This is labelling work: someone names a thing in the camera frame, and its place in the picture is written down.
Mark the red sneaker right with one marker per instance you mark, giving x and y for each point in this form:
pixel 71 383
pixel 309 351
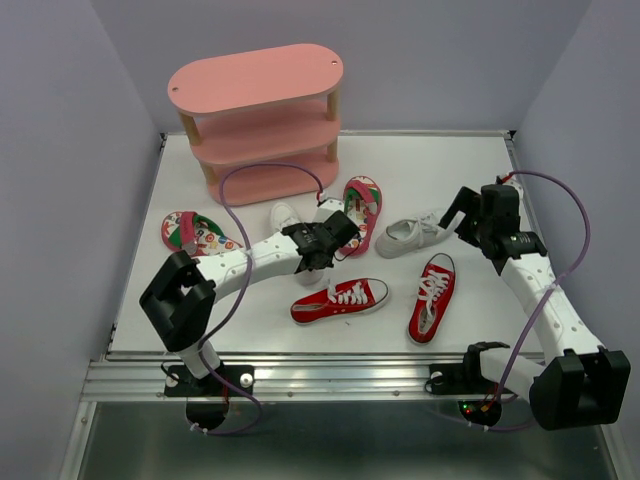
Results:
pixel 435 290

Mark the red sneaker centre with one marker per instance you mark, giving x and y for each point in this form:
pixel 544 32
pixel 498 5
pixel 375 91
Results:
pixel 348 298

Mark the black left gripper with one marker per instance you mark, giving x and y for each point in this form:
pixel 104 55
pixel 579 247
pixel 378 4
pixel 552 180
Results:
pixel 310 226

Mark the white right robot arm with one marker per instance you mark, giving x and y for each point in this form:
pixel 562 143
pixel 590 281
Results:
pixel 580 382

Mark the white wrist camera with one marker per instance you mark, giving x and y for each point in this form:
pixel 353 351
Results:
pixel 508 179
pixel 326 206

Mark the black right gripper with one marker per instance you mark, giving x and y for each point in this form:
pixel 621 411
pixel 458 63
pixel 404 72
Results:
pixel 466 201

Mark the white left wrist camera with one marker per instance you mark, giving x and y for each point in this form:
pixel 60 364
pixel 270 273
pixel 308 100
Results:
pixel 326 206

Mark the aluminium front mounting rail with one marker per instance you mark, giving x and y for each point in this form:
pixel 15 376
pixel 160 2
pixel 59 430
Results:
pixel 280 378

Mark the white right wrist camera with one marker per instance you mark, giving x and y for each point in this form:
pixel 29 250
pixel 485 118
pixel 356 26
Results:
pixel 508 179

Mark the white sneaker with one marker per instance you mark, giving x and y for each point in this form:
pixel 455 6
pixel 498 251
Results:
pixel 281 216
pixel 413 233

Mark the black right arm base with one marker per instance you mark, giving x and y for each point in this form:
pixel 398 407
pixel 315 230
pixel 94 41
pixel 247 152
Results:
pixel 476 403

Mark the pink patterned sandal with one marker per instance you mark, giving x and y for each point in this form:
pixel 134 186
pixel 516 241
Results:
pixel 363 200
pixel 195 234

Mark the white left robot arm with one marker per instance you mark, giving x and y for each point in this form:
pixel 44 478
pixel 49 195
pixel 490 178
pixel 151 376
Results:
pixel 180 298

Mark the pink three-tier shoe shelf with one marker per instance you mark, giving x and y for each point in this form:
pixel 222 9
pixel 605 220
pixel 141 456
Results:
pixel 262 124

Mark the red sneaker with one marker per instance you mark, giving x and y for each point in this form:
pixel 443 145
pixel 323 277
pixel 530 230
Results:
pixel 435 290
pixel 348 298

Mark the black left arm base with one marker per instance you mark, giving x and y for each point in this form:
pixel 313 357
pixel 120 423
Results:
pixel 208 408

